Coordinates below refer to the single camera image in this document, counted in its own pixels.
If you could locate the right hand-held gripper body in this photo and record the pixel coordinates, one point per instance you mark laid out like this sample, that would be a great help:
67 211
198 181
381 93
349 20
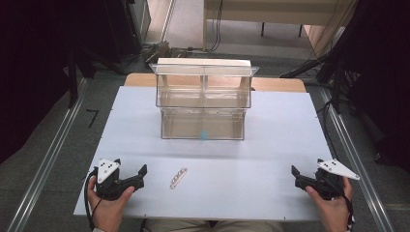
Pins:
325 188

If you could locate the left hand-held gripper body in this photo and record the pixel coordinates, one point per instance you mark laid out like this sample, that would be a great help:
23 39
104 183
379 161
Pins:
111 188

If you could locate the person's right hand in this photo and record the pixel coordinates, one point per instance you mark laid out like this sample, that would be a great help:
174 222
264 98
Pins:
335 212

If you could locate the person's left hand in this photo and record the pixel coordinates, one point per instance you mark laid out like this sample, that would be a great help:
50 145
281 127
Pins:
106 214

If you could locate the white table cover board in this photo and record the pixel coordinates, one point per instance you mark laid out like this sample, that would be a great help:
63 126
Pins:
257 167

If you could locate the person's legs in beige trousers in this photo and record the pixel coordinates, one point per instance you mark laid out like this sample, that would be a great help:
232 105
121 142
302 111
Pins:
180 226

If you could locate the black metal stand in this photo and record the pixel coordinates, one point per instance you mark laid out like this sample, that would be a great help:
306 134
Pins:
73 80
336 87

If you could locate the clear plastic storage bin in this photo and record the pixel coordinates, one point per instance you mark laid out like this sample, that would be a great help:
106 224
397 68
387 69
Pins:
203 96

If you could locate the black curtain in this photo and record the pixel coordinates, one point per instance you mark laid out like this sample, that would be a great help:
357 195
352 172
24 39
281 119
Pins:
32 64
383 80

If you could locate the dark cabinet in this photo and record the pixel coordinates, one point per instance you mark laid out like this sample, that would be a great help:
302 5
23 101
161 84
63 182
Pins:
129 25

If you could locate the light wooden desk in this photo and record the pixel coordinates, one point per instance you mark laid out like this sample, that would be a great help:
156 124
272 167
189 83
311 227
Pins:
274 13

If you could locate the metal floor rail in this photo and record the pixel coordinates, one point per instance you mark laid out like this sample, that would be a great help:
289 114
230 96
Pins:
354 161
48 161

